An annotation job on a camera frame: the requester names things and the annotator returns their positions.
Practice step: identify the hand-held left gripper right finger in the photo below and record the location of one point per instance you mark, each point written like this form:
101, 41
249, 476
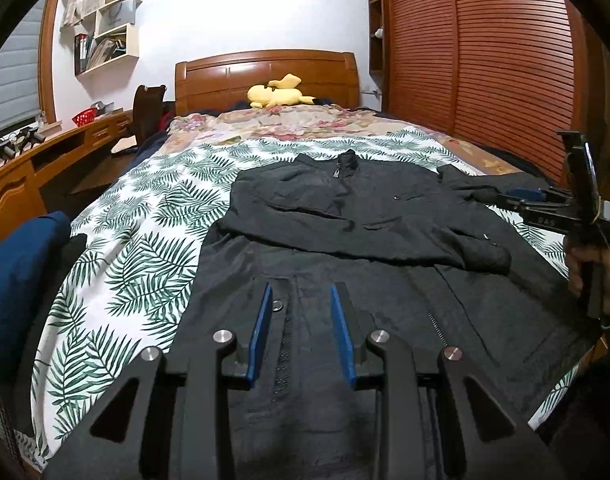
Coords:
342, 335

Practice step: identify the white wall shelves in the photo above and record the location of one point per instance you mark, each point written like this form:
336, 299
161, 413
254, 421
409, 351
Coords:
127, 42

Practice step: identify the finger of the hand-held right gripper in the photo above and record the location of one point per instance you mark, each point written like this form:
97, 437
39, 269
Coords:
510, 202
527, 192

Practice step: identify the yellow plush toy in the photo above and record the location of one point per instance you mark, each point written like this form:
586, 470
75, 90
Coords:
277, 94

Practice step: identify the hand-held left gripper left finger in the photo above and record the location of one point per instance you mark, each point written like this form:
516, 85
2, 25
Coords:
261, 335

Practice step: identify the black gadget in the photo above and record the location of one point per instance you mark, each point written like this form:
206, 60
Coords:
29, 137
2, 148

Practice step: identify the brown chair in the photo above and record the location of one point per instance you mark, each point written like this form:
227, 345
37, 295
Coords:
147, 110

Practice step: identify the grey window blind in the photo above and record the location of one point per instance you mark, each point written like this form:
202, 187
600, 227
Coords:
15, 80

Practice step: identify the wooden headboard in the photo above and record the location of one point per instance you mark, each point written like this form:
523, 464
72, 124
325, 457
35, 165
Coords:
265, 72

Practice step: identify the dark cloth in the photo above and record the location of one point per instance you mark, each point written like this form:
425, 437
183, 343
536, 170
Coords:
50, 290

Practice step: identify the red plastic basket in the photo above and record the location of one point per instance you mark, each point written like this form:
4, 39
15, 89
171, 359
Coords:
86, 117

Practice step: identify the leaf-print bed sheet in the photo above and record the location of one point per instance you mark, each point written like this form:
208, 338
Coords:
135, 260

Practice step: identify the wooden window frame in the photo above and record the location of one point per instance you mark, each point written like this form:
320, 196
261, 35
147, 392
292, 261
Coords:
47, 60

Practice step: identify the row of books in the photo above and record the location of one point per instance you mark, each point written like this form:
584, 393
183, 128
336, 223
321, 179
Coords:
82, 52

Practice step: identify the wooden louvered wardrobe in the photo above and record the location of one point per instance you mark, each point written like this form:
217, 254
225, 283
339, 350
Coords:
485, 60

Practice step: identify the floral quilt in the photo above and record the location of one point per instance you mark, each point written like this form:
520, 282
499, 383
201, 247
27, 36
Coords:
285, 125

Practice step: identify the black jacket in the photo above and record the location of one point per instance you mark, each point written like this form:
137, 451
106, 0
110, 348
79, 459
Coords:
365, 220

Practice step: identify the wooden desk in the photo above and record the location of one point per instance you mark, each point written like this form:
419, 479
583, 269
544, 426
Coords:
15, 185

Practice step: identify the person's right hand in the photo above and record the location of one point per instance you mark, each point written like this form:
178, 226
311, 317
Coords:
577, 270

